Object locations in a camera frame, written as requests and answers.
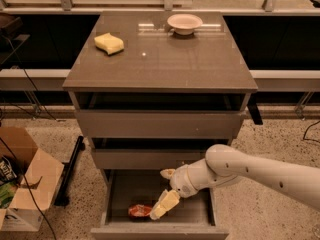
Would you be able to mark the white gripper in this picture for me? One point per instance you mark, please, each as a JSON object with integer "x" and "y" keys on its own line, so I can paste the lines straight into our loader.
{"x": 180, "y": 181}

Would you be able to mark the red coke can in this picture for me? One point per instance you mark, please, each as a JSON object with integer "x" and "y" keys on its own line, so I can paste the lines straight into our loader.
{"x": 139, "y": 211}

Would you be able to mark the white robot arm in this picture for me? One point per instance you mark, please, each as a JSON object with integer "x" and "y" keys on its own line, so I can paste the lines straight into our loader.
{"x": 223, "y": 165}

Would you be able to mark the grey bottom drawer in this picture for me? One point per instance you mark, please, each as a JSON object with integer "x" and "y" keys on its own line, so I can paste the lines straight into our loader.
{"x": 191, "y": 219}

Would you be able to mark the grey drawer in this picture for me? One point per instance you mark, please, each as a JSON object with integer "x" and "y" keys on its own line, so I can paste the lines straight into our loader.
{"x": 191, "y": 219}
{"x": 159, "y": 125}
{"x": 144, "y": 159}

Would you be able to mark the grey middle drawer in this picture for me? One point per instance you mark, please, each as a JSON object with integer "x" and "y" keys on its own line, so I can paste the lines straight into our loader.
{"x": 144, "y": 159}

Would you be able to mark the grey drawer cabinet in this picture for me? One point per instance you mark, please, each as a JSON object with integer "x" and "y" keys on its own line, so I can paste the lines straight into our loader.
{"x": 162, "y": 72}

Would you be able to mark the grey top drawer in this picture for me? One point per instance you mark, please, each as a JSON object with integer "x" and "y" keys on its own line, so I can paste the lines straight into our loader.
{"x": 159, "y": 125}

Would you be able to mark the black bar on floor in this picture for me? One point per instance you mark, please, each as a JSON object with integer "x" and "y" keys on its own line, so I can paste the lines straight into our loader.
{"x": 62, "y": 198}

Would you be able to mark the brown cardboard box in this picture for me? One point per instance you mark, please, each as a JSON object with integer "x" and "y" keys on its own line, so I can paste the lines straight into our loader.
{"x": 34, "y": 195}

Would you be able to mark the yellow sponge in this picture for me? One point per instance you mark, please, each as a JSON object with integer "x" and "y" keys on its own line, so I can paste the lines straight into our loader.
{"x": 109, "y": 43}

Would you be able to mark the snack bag in box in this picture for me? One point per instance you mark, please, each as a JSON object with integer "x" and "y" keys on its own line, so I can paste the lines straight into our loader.
{"x": 7, "y": 172}

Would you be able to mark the green package in box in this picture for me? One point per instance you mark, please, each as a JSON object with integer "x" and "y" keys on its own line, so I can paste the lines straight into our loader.
{"x": 7, "y": 192}

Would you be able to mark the white bowl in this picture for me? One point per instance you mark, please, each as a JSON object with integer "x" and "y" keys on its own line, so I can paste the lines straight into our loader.
{"x": 184, "y": 24}

